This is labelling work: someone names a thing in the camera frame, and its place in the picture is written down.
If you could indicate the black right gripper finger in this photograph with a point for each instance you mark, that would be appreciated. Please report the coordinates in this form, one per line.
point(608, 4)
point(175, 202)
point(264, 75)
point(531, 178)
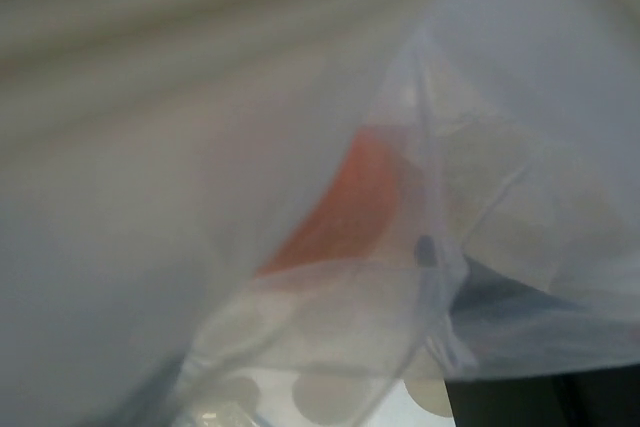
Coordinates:
point(541, 361)

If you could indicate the orange toy fruit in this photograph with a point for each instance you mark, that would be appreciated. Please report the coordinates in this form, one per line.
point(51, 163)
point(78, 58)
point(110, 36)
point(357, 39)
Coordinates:
point(376, 193)

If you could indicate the clear polka dot zip bag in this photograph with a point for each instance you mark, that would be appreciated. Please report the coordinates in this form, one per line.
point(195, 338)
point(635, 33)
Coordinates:
point(155, 154)

